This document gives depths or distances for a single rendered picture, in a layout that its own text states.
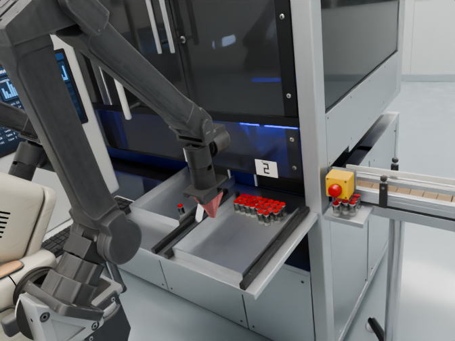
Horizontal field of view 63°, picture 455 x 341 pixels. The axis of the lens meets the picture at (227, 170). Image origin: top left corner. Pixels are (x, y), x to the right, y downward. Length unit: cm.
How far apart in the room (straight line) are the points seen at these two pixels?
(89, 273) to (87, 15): 40
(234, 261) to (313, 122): 47
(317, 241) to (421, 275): 114
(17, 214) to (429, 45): 543
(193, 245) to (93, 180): 64
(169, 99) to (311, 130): 54
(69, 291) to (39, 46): 37
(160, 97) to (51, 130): 22
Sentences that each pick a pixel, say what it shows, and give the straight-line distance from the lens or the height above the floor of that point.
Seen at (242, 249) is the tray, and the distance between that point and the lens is 115.
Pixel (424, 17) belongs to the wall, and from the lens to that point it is 569.
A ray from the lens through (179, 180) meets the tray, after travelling 161.
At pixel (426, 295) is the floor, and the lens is 229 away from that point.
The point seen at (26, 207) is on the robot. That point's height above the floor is 131.
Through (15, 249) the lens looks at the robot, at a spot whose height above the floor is 125.
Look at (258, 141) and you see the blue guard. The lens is 125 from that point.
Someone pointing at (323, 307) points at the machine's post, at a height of 44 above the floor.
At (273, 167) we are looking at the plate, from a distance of 126.
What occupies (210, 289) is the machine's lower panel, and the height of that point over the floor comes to 26.
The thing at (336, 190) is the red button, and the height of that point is 101.
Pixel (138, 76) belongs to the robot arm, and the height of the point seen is 149.
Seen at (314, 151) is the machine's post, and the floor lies 111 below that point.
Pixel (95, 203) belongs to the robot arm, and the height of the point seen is 132.
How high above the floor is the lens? 160
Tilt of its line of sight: 26 degrees down
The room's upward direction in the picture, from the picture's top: 10 degrees counter-clockwise
